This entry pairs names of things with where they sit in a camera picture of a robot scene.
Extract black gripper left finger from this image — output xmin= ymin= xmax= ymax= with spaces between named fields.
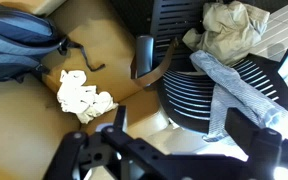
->
xmin=43 ymin=106 xmax=162 ymax=180

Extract blue grey backpack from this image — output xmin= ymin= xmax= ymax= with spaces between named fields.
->
xmin=0 ymin=3 xmax=107 ymax=84

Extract tan leather couch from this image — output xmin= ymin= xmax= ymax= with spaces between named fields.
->
xmin=0 ymin=0 xmax=185 ymax=180

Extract black slatted office chair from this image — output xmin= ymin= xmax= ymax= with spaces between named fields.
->
xmin=130 ymin=0 xmax=288 ymax=135

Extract crumpled white cloth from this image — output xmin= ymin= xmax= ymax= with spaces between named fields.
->
xmin=56 ymin=69 xmax=119 ymax=125

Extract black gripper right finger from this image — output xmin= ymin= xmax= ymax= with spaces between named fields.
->
xmin=224 ymin=107 xmax=283 ymax=180

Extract grey striped shirt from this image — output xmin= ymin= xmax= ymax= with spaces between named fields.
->
xmin=189 ymin=49 xmax=288 ymax=143

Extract brown belt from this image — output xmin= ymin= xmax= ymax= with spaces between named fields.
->
xmin=130 ymin=37 xmax=180 ymax=88

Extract khaki shorts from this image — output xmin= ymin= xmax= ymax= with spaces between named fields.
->
xmin=182 ymin=0 xmax=271 ymax=66

